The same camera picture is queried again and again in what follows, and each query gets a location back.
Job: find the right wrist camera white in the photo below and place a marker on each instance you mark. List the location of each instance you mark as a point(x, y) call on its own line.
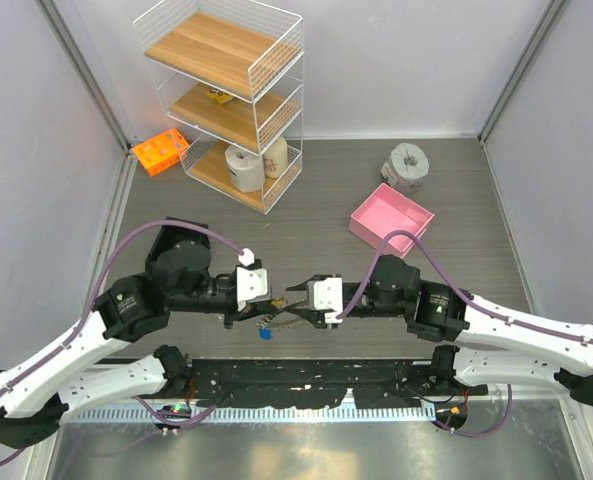
point(326, 297)

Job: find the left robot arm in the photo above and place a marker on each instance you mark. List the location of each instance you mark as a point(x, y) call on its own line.
point(38, 395)

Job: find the blue tagged key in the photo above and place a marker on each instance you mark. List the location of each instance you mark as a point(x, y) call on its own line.
point(265, 334)

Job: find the yellow packet on shelf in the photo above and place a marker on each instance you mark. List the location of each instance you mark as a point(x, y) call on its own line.
point(219, 96)

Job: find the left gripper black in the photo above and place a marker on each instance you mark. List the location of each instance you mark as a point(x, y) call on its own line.
point(251, 309)

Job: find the white slotted cable duct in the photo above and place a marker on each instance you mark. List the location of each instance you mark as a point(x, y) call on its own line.
point(132, 412)

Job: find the white toilet paper roll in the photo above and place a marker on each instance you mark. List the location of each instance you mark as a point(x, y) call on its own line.
point(246, 169)

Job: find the white wire shelf rack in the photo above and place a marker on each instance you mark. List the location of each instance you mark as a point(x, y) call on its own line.
point(231, 74)

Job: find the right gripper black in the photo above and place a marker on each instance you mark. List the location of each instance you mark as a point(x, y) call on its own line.
point(316, 316)

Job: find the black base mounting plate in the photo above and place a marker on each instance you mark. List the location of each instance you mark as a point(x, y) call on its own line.
point(314, 384)

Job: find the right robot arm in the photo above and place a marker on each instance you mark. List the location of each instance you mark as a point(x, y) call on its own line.
point(478, 342)

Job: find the black plastic bin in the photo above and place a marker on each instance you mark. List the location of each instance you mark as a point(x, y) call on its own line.
point(163, 235)

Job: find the pink open box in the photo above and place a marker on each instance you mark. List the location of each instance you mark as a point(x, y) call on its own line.
point(386, 210)

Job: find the orange plastic crate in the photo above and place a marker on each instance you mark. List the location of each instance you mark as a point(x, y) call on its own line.
point(161, 152)

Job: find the cream lotion bottle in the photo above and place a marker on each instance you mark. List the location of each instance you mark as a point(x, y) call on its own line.
point(276, 158)

